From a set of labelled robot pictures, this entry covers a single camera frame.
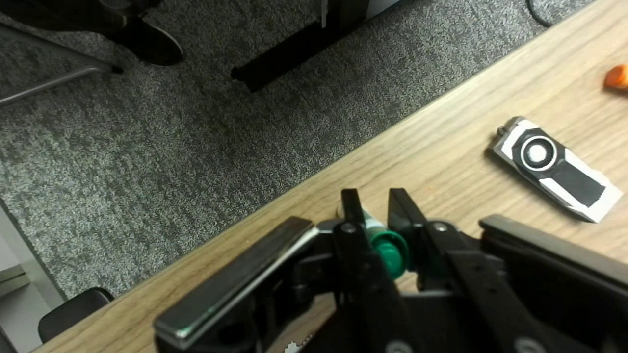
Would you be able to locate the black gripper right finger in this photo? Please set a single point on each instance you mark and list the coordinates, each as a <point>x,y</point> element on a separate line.
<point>449,259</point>

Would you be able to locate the black desk leg foot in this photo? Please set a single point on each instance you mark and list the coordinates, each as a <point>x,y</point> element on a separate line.
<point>337,20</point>

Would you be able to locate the orange marker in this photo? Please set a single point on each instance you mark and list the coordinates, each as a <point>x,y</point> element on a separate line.
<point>617,78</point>

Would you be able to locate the small black white gadget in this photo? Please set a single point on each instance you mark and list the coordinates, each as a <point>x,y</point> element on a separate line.
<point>554,169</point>

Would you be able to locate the black chair base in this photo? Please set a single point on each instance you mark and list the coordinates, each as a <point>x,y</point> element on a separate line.
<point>117,20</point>

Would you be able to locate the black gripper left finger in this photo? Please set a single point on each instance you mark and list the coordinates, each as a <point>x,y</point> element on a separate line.
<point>370,296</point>

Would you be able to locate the green capped white marker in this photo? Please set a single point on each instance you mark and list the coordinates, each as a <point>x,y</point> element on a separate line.
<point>378,253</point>

